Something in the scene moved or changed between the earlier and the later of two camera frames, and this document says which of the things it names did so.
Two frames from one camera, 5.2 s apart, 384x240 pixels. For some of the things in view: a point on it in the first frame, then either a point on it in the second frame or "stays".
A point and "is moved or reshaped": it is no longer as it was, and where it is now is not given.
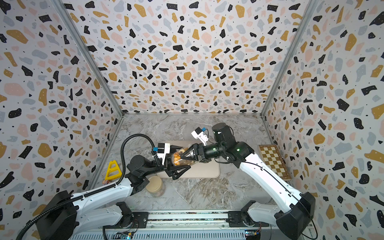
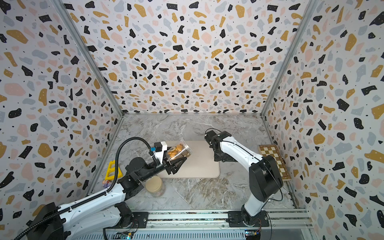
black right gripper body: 210,152 -> 222,158
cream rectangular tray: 208,169 stays
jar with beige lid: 156,187 stays
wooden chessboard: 271,156 stays
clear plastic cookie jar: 177,159 is moved or reshaped
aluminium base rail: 190,225 stays
